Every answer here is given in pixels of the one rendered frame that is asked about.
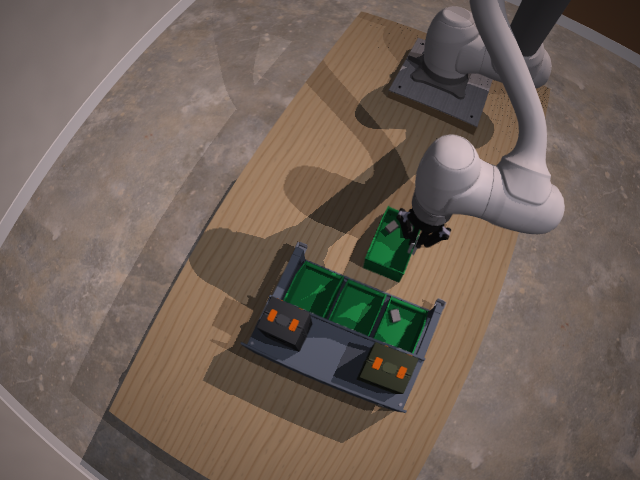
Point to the green bin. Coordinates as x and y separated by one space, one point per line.
388 249
406 333
313 290
358 307

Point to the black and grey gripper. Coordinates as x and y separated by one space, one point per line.
435 237

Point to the grey metal shelf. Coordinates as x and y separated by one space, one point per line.
334 353

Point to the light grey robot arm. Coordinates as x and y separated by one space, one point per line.
517 193

